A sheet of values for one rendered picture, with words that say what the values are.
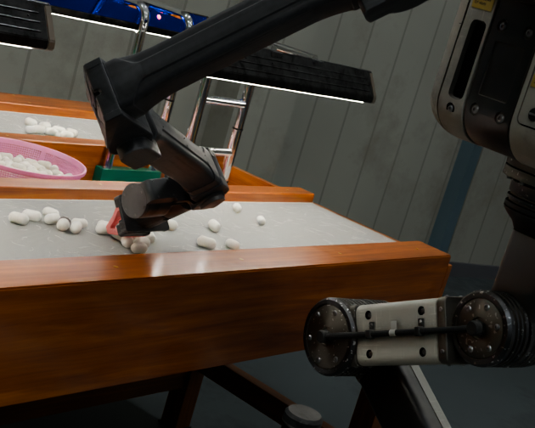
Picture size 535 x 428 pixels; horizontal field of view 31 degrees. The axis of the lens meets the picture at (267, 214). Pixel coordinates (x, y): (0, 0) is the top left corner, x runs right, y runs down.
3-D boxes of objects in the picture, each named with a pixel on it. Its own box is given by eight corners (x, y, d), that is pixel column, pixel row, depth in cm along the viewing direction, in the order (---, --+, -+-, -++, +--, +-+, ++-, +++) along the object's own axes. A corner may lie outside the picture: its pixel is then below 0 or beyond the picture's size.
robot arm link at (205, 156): (151, 142, 116) (120, 64, 118) (109, 161, 117) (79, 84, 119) (237, 202, 157) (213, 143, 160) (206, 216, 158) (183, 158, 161)
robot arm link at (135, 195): (230, 197, 156) (211, 150, 158) (181, 201, 147) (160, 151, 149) (183, 229, 163) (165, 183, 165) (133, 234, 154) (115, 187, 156)
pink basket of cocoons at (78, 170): (101, 220, 204) (112, 177, 202) (-5, 221, 184) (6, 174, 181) (27, 178, 220) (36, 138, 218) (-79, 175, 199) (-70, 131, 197)
